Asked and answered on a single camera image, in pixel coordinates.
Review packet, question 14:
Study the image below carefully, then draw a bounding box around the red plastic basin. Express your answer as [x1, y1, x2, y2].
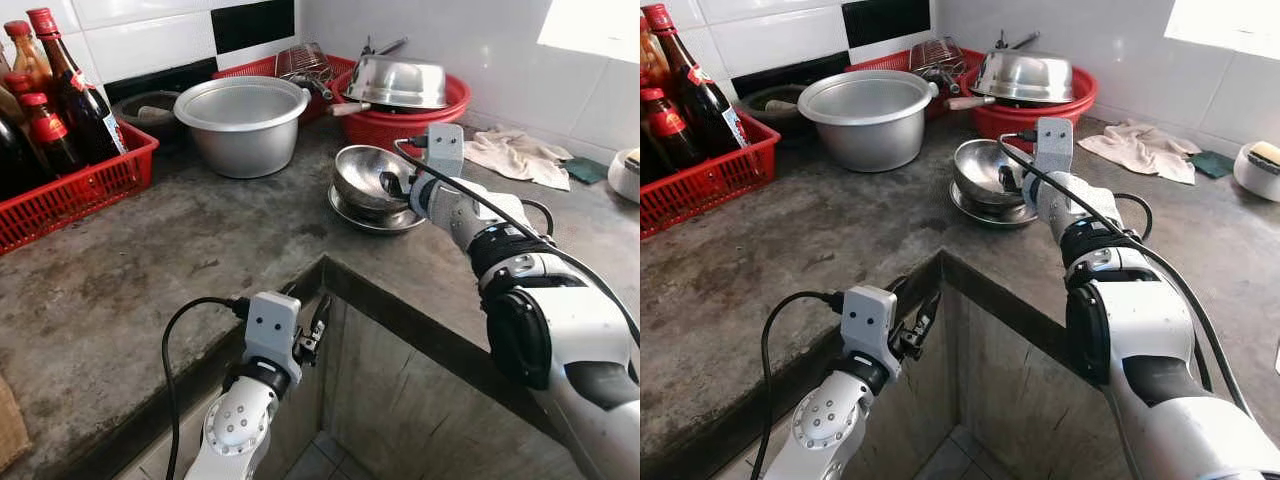
[975, 108, 1093, 146]
[350, 115, 467, 154]
[958, 62, 1100, 123]
[333, 68, 473, 131]

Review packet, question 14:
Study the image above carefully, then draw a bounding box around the white dish cloth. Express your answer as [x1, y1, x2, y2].
[462, 126, 575, 192]
[1077, 119, 1202, 187]

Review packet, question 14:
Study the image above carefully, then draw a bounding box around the small steel bowl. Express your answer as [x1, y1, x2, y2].
[332, 144, 421, 215]
[952, 138, 1033, 209]

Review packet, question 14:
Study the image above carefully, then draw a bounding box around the steel plate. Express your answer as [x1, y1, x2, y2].
[948, 180, 1041, 230]
[327, 185, 429, 237]

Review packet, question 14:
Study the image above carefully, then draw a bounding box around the dark ceramic bowl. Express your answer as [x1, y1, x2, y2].
[112, 90, 189, 143]
[738, 84, 813, 133]

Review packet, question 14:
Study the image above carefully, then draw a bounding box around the grey wood base cabinet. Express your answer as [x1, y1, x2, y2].
[120, 290, 601, 480]
[740, 285, 1141, 480]

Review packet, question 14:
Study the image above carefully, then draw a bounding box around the amber glass bottle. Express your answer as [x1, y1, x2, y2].
[3, 20, 53, 96]
[640, 15, 673, 89]

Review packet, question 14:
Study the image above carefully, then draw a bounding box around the wire mesh strainer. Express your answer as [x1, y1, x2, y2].
[907, 36, 971, 97]
[274, 41, 338, 101]

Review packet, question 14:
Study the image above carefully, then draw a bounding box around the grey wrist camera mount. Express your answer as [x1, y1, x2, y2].
[424, 122, 467, 183]
[244, 291, 304, 374]
[839, 284, 900, 368]
[1032, 116, 1075, 178]

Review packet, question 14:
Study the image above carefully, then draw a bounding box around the bright window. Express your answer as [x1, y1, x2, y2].
[1163, 0, 1280, 63]
[537, 0, 641, 64]

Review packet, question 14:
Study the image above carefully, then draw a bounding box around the aluminium cooking pot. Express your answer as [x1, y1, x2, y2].
[173, 76, 312, 180]
[797, 69, 940, 174]

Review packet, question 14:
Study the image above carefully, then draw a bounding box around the large steel mixing bowl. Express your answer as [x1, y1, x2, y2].
[344, 55, 450, 111]
[970, 49, 1078, 105]

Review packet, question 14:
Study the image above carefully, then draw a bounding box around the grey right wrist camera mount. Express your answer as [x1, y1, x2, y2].
[1032, 116, 1075, 178]
[424, 122, 467, 183]

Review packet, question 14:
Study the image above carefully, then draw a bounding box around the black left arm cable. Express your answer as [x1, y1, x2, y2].
[160, 295, 249, 480]
[750, 290, 846, 480]

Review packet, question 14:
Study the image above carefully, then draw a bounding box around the small dark sauce bottle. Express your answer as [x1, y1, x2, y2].
[640, 87, 693, 173]
[18, 92, 83, 179]

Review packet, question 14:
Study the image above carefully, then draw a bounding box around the white ceramic bowl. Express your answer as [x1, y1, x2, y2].
[607, 147, 641, 205]
[1232, 140, 1280, 205]

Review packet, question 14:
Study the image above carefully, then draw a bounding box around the red plastic crate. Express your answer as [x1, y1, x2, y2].
[640, 110, 783, 241]
[0, 120, 161, 255]

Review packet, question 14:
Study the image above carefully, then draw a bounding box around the black glass bottle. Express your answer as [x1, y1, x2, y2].
[0, 85, 51, 199]

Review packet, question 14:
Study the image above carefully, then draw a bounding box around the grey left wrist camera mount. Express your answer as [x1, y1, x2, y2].
[244, 291, 304, 374]
[839, 284, 900, 368]

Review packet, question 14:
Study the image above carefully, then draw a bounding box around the green scouring pad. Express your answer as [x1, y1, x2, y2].
[1189, 149, 1237, 181]
[562, 156, 610, 187]

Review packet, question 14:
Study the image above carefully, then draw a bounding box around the tall dark sauce bottle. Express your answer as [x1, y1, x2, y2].
[641, 3, 751, 153]
[26, 7, 128, 166]

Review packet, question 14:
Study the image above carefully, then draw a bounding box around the red flat plastic basket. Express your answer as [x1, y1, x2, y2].
[844, 45, 988, 121]
[211, 52, 358, 126]

